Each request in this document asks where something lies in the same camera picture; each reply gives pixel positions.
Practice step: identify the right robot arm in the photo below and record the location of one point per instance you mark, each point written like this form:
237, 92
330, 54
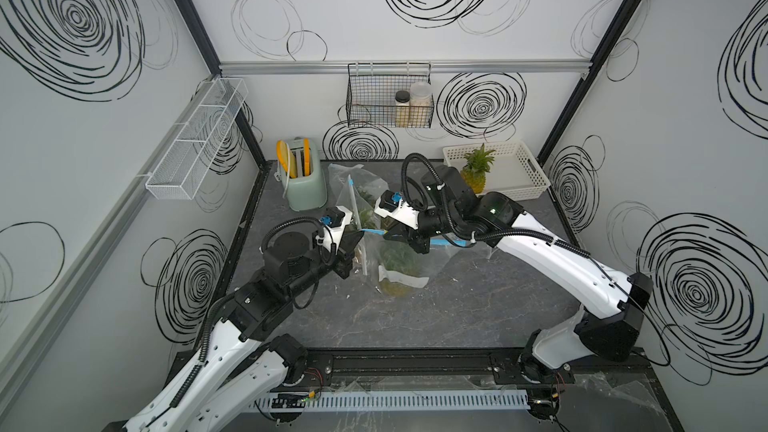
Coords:
436, 201

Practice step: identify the white lid jar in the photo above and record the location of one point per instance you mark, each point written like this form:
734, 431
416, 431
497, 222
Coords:
420, 105

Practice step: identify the pineapple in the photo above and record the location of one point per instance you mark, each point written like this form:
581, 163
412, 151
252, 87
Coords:
399, 270
478, 163

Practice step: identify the mint green toaster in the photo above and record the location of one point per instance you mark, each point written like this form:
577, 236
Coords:
304, 193

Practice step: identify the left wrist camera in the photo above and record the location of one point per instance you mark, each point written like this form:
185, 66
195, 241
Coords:
334, 221

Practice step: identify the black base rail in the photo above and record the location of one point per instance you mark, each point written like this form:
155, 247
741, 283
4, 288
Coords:
326, 365

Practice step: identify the zip-top bag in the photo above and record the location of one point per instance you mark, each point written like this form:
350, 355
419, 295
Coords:
359, 203
367, 184
431, 264

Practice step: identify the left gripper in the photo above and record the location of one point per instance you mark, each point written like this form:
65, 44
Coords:
344, 251

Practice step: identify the black lid spice jar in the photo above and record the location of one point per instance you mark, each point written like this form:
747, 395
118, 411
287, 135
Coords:
402, 109

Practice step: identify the grey cable duct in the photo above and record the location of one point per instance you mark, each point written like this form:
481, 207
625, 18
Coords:
393, 401

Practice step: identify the black wire basket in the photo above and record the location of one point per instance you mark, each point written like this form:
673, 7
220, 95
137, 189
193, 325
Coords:
371, 89

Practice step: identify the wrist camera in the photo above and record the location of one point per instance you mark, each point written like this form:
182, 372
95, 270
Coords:
334, 221
392, 205

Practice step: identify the yellow toast slice left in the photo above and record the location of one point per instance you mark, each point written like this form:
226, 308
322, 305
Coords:
286, 158

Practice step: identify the white wire shelf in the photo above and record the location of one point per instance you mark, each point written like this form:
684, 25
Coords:
185, 164

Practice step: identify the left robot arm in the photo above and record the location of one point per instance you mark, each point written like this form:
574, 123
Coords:
238, 360

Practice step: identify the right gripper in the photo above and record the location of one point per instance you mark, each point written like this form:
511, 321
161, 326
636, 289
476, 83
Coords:
409, 234

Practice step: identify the white plastic basket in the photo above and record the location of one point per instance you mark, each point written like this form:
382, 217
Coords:
514, 173

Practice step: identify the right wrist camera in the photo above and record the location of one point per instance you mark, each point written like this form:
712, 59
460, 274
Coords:
392, 205

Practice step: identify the orange toast slice right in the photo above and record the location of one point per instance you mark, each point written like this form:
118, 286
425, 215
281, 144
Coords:
307, 157

